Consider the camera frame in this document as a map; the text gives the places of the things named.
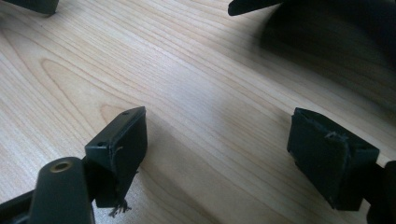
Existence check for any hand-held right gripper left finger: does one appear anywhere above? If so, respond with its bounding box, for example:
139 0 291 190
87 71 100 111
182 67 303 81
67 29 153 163
82 105 149 218

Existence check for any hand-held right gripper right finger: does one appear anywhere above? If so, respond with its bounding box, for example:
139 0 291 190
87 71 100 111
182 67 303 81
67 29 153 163
286 106 380 212

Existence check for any dark blocky object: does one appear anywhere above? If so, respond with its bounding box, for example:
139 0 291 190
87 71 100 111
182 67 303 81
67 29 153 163
2 0 60 16

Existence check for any dark pointed object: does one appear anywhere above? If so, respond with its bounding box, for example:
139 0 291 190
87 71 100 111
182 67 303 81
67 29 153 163
227 0 396 64

